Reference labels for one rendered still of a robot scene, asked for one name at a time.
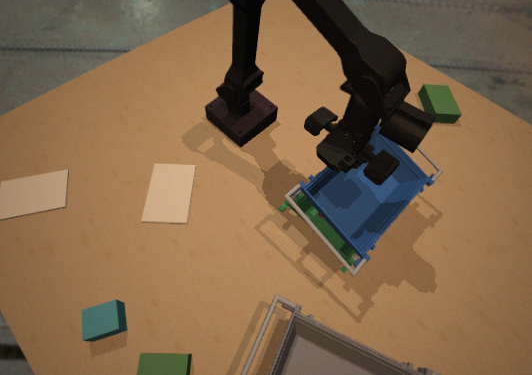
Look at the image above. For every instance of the green rectangular block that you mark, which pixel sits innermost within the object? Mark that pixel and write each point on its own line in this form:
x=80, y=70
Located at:
x=439, y=101
x=164, y=364

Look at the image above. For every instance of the teal rectangular block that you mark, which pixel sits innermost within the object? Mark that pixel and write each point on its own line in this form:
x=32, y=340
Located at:
x=103, y=320

